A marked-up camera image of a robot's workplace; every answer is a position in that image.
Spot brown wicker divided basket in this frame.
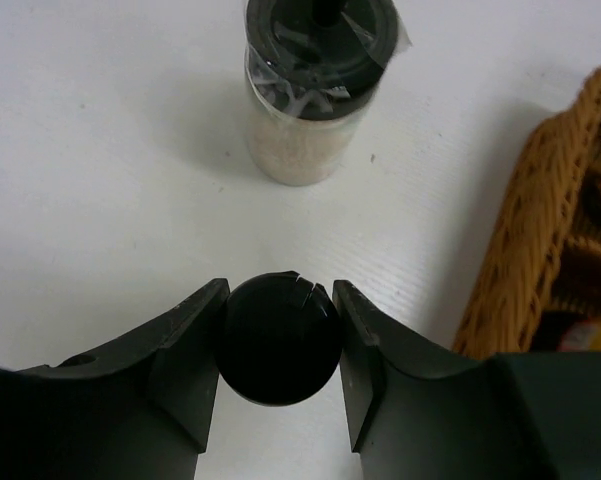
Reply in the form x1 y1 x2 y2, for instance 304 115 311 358
452 67 601 359

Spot red lid chili sauce jar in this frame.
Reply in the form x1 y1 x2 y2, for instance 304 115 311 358
541 312 601 351

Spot black lid shaker jar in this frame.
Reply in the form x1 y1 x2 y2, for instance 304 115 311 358
244 0 411 186

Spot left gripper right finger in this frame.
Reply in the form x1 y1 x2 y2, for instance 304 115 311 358
333 280 601 479

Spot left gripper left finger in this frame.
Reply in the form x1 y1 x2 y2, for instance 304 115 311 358
0 279 229 479

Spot black cap spice bottle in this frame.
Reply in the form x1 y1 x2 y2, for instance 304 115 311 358
214 271 344 406

